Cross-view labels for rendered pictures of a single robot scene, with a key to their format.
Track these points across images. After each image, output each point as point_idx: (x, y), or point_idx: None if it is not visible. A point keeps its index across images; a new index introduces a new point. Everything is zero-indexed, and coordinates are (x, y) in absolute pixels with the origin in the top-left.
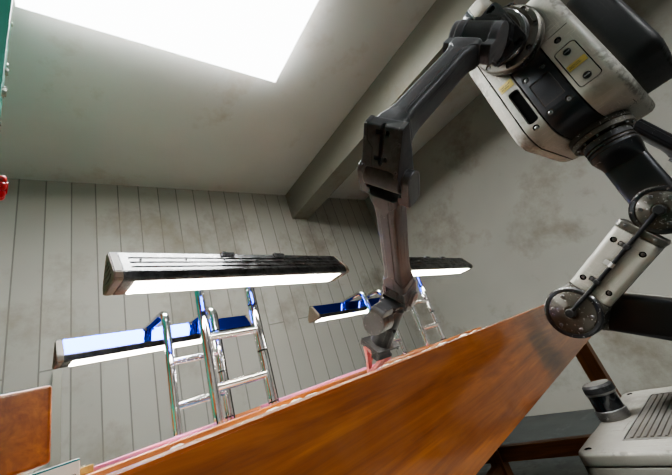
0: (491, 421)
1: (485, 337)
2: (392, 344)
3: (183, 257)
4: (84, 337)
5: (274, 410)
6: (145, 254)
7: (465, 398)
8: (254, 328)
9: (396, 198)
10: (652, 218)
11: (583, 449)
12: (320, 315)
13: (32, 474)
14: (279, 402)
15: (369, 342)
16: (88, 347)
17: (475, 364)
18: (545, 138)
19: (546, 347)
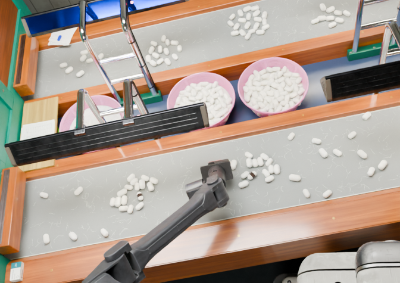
0: (208, 270)
1: (244, 251)
2: (225, 177)
3: (47, 144)
4: (38, 16)
5: (77, 266)
6: (24, 145)
7: (189, 268)
8: (136, 108)
9: (131, 267)
10: None
11: (288, 279)
12: None
13: (11, 280)
14: (148, 152)
15: (204, 173)
16: (43, 27)
17: (214, 260)
18: None
19: (361, 239)
